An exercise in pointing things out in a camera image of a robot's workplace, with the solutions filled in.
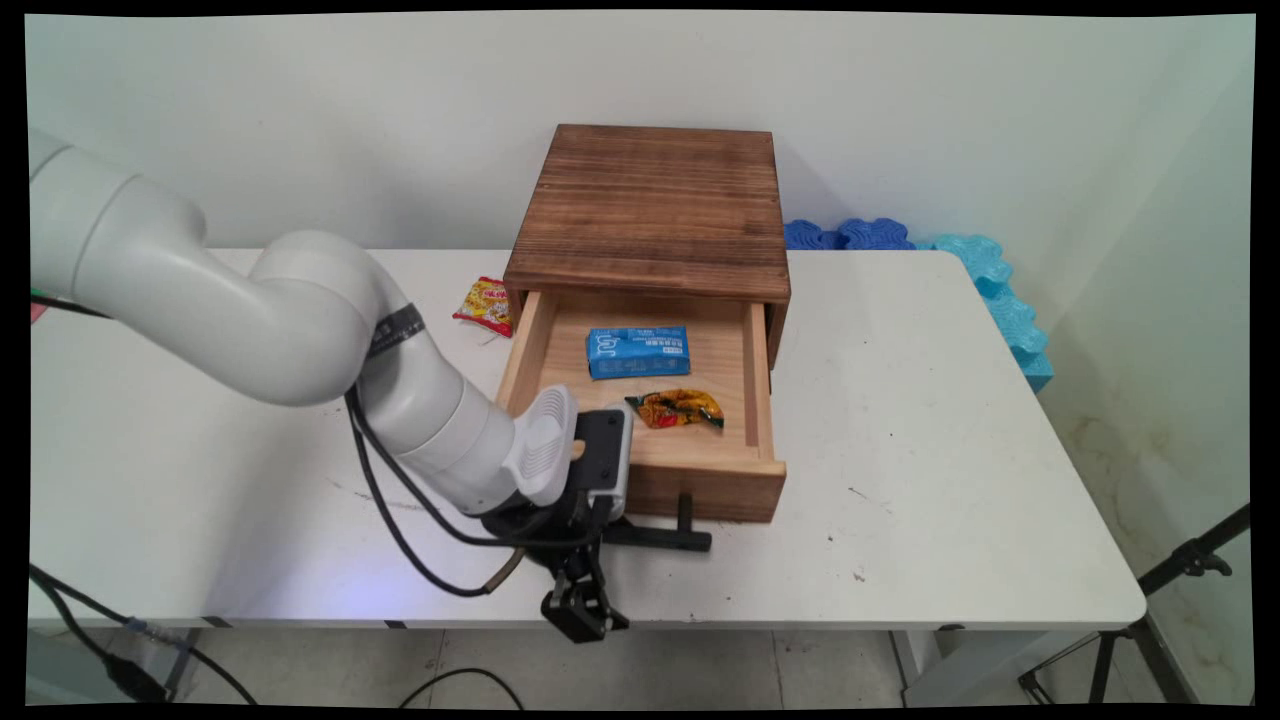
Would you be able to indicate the blue foam puzzle mat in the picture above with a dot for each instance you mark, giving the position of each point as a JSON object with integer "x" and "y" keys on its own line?
{"x": 875, "y": 234}
{"x": 808, "y": 236}

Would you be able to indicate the dark wooden drawer cabinet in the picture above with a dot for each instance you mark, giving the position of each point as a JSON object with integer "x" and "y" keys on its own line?
{"x": 650, "y": 210}

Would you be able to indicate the orange black snack packet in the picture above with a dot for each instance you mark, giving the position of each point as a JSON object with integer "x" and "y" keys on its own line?
{"x": 675, "y": 408}

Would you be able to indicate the white table leg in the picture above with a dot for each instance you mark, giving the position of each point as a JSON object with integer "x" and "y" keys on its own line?
{"x": 960, "y": 665}

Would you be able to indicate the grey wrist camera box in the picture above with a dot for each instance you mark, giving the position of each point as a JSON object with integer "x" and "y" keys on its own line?
{"x": 607, "y": 460}

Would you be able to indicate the cyan foam puzzle mat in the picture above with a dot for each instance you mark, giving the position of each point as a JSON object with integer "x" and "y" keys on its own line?
{"x": 1005, "y": 300}

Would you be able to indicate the red yellow snack packet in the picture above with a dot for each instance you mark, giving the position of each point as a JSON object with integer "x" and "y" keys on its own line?
{"x": 485, "y": 305}

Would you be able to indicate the blue tissue pack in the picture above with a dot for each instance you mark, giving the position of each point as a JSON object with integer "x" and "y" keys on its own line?
{"x": 638, "y": 351}

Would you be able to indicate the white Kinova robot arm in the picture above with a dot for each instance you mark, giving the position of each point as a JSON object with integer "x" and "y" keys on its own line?
{"x": 280, "y": 320}

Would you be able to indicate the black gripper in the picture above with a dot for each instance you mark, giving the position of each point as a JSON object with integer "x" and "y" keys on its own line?
{"x": 550, "y": 530}

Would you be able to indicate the black tripod stand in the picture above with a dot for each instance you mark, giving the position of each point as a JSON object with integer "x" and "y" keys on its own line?
{"x": 1150, "y": 600}

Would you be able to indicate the white vented wrist bracket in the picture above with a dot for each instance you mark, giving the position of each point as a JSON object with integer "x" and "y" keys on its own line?
{"x": 545, "y": 445}

